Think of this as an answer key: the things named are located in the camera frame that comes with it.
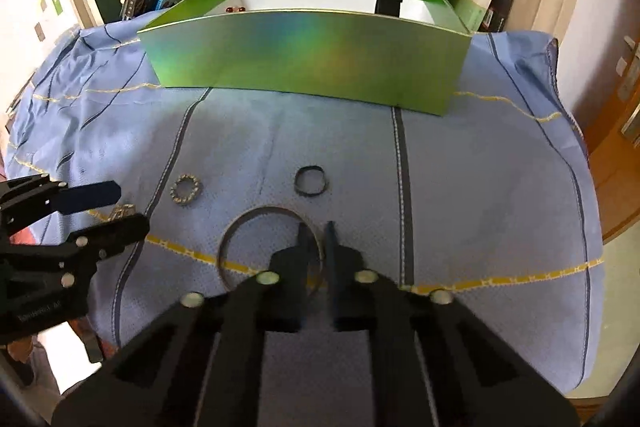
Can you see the black hair clip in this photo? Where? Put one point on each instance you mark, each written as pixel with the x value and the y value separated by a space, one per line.
pixel 389 2

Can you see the blue striped cloth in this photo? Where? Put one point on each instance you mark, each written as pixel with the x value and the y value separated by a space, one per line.
pixel 475 182

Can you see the green cardboard box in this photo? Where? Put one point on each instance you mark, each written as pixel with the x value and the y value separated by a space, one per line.
pixel 300 57

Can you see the wooden door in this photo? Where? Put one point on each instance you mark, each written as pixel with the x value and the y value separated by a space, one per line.
pixel 620 167

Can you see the green wall stickers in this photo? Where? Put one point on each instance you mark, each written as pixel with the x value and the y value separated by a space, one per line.
pixel 56 5

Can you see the thin metal bangle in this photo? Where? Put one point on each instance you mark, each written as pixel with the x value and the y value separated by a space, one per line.
pixel 260 210

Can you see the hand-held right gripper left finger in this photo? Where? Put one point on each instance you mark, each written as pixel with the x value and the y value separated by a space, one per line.
pixel 295 277

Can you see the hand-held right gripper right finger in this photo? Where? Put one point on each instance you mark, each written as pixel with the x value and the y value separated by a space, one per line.
pixel 340 287

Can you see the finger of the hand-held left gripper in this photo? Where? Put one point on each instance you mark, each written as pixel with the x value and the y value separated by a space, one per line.
pixel 120 232
pixel 95 196

